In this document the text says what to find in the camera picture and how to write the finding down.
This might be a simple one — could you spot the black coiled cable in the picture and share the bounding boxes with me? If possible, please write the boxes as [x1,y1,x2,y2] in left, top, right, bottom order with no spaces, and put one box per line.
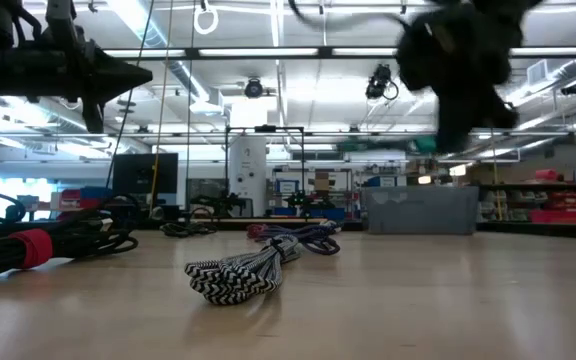
[159,221,218,239]

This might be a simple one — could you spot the black white zigzag braided cable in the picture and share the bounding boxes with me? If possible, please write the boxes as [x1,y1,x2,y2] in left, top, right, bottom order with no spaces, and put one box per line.
[184,233,302,306]

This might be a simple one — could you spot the white hanging ring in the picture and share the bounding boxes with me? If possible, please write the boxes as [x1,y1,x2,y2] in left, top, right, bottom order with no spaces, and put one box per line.
[192,0,220,36]

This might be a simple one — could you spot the black cable with red strap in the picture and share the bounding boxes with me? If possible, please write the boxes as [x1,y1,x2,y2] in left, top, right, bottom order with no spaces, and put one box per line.
[0,207,140,287]

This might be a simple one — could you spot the shelf with red bins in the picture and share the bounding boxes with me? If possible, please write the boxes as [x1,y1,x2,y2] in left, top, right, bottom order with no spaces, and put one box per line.
[477,167,576,236]

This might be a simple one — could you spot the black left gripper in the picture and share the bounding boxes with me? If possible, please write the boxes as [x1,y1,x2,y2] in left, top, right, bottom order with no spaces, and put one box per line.
[0,45,155,134]

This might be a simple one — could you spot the yellow hanging cord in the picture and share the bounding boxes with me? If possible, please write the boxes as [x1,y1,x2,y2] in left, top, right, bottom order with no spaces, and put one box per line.
[148,0,175,214]

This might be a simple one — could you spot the black metal frame rig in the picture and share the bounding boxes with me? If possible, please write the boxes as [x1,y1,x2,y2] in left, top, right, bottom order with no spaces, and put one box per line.
[224,124,307,217]

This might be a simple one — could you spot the purple braided cable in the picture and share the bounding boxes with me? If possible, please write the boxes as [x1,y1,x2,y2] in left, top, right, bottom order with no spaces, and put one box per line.
[260,221,343,257]

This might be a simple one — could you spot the thin black hanging cable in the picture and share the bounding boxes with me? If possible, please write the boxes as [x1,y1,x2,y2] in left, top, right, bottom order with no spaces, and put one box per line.
[104,0,157,194]

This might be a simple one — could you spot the black cabinet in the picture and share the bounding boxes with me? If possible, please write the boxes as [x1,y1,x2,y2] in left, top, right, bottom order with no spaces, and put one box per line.
[111,152,180,207]

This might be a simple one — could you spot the round black ceiling camera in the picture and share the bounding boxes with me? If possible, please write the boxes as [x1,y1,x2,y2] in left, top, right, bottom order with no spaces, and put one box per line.
[243,77,265,100]

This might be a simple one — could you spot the white cylindrical tank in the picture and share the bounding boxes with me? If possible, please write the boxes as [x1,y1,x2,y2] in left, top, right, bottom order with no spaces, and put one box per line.
[227,135,268,217]

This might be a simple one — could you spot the translucent grey plastic bin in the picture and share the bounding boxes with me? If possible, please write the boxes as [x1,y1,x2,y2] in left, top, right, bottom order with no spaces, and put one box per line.
[364,185,480,236]

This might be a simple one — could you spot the black ceiling device with cable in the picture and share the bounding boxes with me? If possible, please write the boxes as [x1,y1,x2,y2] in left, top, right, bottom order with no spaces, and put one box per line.
[365,63,400,101]

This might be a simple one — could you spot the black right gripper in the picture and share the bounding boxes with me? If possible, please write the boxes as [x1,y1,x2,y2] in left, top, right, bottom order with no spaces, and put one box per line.
[395,5,525,154]

